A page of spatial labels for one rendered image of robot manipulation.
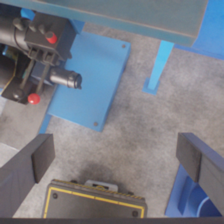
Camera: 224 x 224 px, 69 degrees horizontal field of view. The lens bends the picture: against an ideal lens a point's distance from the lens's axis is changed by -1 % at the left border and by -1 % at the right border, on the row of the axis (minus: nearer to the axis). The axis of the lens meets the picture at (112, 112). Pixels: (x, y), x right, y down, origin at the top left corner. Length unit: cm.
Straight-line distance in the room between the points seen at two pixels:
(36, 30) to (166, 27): 40
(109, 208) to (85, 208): 16
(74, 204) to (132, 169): 54
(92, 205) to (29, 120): 87
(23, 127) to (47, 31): 112
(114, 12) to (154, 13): 11
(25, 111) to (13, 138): 25
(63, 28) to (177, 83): 120
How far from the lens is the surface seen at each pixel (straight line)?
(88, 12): 54
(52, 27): 61
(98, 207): 124
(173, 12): 52
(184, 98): 157
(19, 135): 163
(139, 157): 147
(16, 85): 123
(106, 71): 147
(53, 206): 134
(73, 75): 106
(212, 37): 155
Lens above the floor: 146
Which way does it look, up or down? 78 degrees down
